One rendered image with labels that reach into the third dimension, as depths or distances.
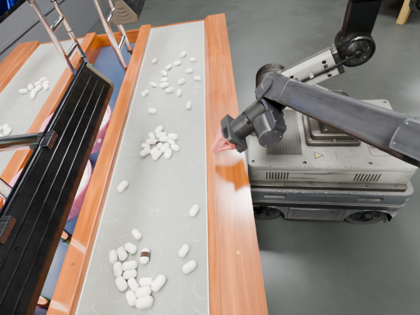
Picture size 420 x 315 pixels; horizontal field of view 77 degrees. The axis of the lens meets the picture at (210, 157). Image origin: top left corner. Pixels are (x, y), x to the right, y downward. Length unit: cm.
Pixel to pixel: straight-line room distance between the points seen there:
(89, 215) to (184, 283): 32
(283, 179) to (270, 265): 46
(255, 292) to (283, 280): 81
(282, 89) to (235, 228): 34
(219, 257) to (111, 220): 33
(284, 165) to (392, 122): 76
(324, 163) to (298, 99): 65
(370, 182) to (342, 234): 38
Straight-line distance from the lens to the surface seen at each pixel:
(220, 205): 70
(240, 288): 63
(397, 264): 160
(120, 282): 70
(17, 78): 170
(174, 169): 83
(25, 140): 49
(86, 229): 79
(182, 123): 97
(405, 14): 342
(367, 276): 153
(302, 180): 123
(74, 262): 76
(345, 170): 121
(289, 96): 58
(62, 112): 53
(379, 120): 44
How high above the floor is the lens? 137
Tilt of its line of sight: 49 degrees down
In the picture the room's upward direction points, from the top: 11 degrees counter-clockwise
